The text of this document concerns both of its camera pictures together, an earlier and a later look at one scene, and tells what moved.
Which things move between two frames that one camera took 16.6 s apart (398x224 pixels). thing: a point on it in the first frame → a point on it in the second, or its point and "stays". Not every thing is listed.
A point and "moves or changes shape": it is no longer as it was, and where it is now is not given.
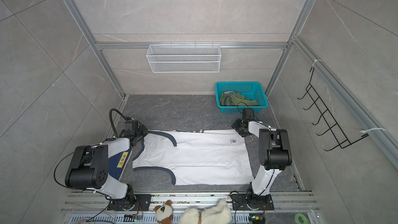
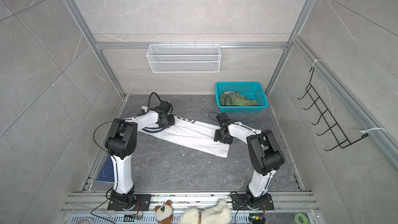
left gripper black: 145,131 → 172,122
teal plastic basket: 253,90 stays
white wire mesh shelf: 181,58 stays
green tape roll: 300,214 stays
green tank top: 230,98 stays
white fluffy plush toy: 218,214 stays
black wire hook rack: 342,140 stays
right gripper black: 236,125 → 217,137
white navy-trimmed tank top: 198,157 moves or changes shape
